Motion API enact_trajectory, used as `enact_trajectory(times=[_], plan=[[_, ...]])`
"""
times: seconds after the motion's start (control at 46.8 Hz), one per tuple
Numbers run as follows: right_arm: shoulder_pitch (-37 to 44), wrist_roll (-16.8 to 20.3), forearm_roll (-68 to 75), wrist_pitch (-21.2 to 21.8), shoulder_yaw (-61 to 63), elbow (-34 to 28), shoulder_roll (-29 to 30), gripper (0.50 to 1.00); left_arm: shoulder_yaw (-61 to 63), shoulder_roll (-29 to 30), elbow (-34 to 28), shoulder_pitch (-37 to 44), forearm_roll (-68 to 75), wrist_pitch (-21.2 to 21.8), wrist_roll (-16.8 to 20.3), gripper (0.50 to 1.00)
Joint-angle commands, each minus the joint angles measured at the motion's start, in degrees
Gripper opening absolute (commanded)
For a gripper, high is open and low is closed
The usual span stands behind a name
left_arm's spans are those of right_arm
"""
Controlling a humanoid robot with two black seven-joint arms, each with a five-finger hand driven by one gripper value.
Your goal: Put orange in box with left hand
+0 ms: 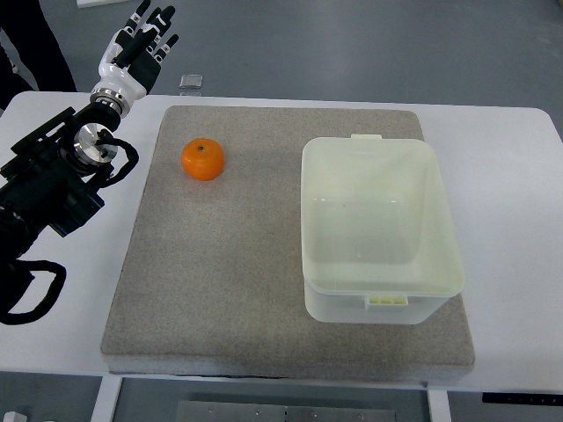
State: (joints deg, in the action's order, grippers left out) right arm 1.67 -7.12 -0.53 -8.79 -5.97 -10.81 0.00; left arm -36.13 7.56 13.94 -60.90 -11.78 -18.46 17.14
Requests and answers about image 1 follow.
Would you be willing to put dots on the pale plastic storage box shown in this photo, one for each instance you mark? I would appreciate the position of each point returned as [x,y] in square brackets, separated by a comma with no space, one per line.
[378,241]

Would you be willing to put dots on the black table control panel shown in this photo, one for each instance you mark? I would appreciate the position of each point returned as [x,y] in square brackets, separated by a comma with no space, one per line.
[522,398]

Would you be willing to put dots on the white table leg left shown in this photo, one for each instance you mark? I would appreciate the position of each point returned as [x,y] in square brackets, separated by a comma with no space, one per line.
[107,399]

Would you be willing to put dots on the small clear plastic square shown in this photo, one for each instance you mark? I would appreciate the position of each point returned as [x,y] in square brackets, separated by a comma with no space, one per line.
[190,82]

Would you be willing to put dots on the white table leg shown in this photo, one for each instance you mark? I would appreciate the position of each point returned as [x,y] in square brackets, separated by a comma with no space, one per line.
[439,405]
[107,399]

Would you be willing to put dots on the white object top edge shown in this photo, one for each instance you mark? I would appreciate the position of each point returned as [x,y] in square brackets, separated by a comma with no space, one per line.
[96,3]

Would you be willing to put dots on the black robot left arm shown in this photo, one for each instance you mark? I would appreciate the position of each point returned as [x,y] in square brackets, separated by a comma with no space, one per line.
[58,169]

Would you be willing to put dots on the white table leg right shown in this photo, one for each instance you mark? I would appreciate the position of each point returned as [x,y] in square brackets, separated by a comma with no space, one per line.
[439,405]

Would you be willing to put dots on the dark clothed person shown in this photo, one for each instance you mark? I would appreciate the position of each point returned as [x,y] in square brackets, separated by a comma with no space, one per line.
[25,25]

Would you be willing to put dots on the metal plate under table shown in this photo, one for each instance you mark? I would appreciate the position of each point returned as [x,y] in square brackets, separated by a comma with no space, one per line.
[218,411]

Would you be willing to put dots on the grey felt mat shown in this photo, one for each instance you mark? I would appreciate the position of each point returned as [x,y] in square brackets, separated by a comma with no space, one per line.
[213,284]

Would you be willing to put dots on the small white floor object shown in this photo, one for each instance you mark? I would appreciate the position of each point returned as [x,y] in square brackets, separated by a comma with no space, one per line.
[13,416]

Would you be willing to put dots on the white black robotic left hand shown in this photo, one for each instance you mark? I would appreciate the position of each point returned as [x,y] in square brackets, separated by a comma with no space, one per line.
[131,64]

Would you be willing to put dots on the orange fruit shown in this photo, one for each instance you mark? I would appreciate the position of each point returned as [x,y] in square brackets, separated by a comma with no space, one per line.
[202,158]

